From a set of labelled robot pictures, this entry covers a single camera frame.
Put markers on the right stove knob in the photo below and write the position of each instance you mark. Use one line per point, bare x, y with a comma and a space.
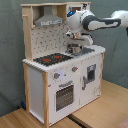
74, 69

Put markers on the left stove knob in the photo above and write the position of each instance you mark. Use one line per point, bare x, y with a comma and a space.
56, 75

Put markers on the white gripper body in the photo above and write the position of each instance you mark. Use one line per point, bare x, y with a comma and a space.
83, 39

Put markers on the wooden toy kitchen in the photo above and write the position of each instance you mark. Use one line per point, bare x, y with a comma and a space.
46, 40

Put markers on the toy oven door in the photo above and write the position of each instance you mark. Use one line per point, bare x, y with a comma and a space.
63, 100

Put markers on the stove knob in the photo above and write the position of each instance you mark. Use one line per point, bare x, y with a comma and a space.
74, 69
56, 75

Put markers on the grey range hood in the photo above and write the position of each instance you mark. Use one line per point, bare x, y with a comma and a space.
48, 18

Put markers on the white cabinet door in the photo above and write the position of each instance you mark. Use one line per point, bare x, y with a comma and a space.
90, 79

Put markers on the black toy stovetop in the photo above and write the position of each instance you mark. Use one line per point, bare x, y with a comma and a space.
52, 59

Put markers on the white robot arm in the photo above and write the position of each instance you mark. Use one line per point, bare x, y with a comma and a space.
86, 20

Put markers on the grey toy sink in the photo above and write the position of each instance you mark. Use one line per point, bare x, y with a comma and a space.
84, 51

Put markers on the small metal pot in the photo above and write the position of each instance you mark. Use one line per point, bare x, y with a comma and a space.
75, 48

